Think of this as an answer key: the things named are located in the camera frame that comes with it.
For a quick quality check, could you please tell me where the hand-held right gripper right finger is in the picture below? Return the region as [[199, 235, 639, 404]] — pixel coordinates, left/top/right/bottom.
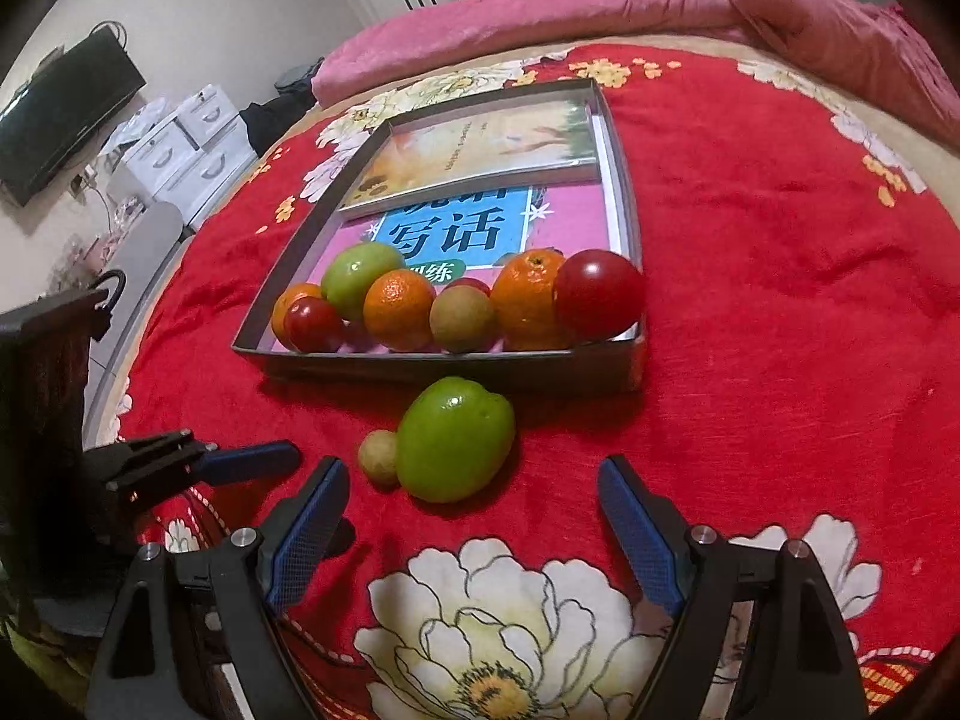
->
[[598, 454, 871, 720]]

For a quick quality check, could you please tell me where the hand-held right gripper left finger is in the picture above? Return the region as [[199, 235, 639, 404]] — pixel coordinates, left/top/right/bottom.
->
[[86, 456, 352, 720]]

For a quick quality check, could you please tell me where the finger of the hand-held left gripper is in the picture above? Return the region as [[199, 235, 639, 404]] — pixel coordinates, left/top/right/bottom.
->
[[86, 431, 302, 497]]

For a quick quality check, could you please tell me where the small green jujube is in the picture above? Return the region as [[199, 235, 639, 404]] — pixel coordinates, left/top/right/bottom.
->
[[357, 430, 398, 486], [430, 286, 497, 353]]

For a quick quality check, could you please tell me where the smooth green fruit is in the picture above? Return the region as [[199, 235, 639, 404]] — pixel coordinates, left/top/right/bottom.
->
[[395, 376, 517, 504]]

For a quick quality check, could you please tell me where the orange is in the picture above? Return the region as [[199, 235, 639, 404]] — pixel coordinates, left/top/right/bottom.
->
[[270, 283, 323, 350], [490, 249, 571, 351], [363, 268, 438, 352]]

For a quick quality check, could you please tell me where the grey cardboard box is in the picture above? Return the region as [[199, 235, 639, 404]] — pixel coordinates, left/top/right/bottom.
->
[[231, 76, 647, 395]]

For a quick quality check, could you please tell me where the green apple with dimple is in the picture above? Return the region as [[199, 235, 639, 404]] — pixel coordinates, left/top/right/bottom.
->
[[321, 241, 406, 322]]

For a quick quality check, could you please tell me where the grey sofa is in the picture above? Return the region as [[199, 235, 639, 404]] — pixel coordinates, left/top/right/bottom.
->
[[75, 199, 188, 361]]

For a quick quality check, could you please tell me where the red floral blanket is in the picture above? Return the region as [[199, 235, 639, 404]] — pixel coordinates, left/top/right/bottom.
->
[[112, 41, 960, 720]]

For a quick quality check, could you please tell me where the black television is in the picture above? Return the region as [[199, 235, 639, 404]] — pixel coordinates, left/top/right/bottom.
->
[[0, 34, 147, 207]]

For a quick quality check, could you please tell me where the white drawer cabinet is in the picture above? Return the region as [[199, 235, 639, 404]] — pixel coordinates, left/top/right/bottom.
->
[[105, 86, 260, 233]]

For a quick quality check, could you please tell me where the pink book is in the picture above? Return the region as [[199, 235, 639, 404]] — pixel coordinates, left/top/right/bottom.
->
[[304, 180, 627, 293]]

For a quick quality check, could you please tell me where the black bag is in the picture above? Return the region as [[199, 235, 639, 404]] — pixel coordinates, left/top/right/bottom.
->
[[238, 94, 316, 151]]

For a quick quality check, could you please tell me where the dark clothes bundle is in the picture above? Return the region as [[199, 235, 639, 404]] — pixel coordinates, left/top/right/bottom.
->
[[274, 64, 323, 95]]

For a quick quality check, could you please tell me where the yellow book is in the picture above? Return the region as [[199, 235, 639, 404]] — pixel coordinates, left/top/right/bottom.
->
[[337, 99, 601, 215]]

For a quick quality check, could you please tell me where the pink duvet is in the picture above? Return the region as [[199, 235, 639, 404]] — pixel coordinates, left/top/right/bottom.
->
[[311, 0, 960, 143]]

